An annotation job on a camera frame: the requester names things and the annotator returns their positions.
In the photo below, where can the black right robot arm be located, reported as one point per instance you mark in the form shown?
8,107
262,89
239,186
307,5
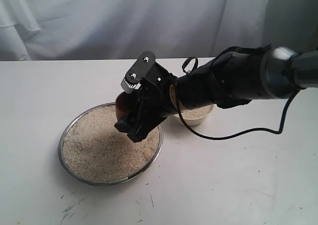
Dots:
233,78

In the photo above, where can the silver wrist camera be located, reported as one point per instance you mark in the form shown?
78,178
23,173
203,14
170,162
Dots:
130,82

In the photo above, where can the large metal rice plate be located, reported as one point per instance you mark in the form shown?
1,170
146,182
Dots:
92,151

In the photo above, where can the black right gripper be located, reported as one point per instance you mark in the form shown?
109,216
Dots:
153,102

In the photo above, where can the small cream rice bowl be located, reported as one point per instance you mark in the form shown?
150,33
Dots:
197,116

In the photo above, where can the white backdrop curtain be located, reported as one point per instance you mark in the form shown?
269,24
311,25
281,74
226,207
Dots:
122,29

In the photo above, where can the brown wooden cup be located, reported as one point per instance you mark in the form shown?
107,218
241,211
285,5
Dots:
124,103

